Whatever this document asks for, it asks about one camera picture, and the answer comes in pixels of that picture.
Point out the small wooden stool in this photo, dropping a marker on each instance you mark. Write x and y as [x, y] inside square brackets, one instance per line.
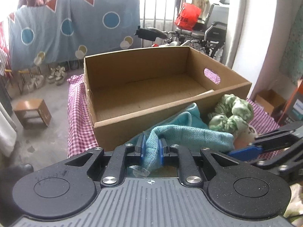
[30, 111]

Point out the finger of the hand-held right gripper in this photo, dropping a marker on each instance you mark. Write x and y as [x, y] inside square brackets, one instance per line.
[246, 153]
[284, 165]

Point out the black cushioned seat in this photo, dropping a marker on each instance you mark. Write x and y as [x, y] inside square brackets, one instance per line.
[149, 33]

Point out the orange printed carton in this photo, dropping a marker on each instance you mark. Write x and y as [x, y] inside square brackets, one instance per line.
[293, 108]

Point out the white hanging cloth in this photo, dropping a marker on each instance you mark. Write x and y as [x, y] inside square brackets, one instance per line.
[7, 132]

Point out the red white checked cloth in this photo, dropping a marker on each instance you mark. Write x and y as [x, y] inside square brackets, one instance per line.
[4, 47]

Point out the teal knitted cloth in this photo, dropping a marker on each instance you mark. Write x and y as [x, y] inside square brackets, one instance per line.
[189, 134]

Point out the teal floral cloth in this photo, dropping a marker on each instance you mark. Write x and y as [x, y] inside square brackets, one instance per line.
[294, 45]

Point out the black wheelchair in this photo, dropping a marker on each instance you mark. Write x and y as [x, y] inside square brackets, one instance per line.
[213, 33]

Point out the red plastic bag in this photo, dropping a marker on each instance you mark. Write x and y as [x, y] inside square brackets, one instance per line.
[187, 16]

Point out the small open cardboard box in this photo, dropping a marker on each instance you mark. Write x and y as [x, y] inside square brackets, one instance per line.
[269, 101]

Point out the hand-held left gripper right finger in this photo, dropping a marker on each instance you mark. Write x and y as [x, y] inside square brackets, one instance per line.
[161, 152]

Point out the pink checked tablecloth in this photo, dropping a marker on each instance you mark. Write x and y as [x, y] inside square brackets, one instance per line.
[78, 113]

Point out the white sneaker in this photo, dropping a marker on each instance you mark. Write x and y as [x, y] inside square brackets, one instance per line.
[61, 75]
[39, 81]
[52, 75]
[28, 85]

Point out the green white plush toy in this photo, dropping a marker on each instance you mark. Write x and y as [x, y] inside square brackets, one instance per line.
[236, 108]

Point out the blue blanket with circles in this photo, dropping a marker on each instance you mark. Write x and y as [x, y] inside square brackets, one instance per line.
[82, 28]

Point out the metal frame stool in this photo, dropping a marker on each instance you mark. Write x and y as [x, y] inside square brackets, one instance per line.
[21, 72]

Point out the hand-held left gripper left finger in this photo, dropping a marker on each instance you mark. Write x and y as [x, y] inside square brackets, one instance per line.
[142, 146]

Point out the pink doll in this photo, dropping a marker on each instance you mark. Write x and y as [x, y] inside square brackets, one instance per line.
[246, 134]

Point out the metal railing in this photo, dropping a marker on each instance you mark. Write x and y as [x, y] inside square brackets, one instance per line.
[156, 9]

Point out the brown cardboard box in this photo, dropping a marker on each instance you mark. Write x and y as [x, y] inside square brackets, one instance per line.
[142, 92]

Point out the beige towel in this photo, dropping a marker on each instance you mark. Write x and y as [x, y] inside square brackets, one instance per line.
[200, 2]

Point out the black leather shoe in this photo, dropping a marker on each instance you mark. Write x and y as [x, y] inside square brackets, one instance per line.
[23, 169]

